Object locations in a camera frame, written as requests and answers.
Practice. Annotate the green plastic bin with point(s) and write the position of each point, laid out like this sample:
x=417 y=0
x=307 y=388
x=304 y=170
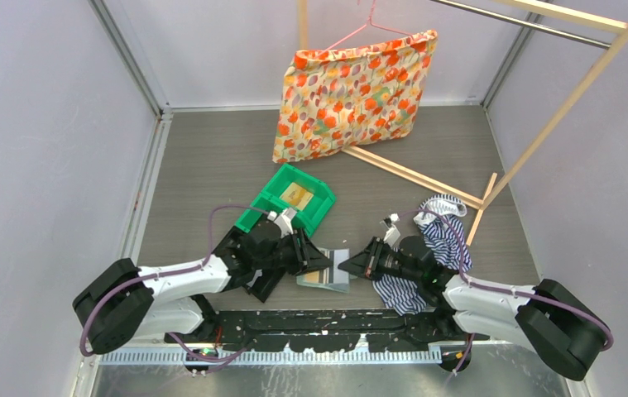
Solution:
x=309 y=219

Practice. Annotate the metal rack rod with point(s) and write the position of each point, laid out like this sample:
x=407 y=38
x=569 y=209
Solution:
x=533 y=26

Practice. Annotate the pink wire hanger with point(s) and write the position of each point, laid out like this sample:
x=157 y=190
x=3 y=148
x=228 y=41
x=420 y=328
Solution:
x=369 y=22

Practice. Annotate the gold card in bin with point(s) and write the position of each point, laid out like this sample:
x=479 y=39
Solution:
x=296 y=196

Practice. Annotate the black plastic tray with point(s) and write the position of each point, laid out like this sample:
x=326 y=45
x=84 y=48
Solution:
x=261 y=284

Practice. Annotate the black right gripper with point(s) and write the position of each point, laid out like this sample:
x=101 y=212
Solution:
x=365 y=264

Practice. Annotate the green card holder wallet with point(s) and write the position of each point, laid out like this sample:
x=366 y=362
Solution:
x=331 y=278

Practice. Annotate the blue white striped cloth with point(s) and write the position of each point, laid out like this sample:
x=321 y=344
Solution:
x=439 y=221

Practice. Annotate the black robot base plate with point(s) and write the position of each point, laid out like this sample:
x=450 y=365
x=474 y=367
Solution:
x=383 y=330

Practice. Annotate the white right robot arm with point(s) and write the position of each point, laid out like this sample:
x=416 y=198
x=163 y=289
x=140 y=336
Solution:
x=546 y=319

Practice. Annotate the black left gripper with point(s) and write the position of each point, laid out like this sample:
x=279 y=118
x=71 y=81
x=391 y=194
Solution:
x=308 y=255

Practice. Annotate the floral orange pillowcase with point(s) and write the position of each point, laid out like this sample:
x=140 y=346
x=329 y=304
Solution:
x=333 y=99

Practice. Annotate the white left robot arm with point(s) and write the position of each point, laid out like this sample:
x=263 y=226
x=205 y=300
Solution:
x=128 y=301

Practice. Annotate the aluminium frame rail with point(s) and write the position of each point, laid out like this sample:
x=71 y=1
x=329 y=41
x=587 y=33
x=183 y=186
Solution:
x=113 y=17

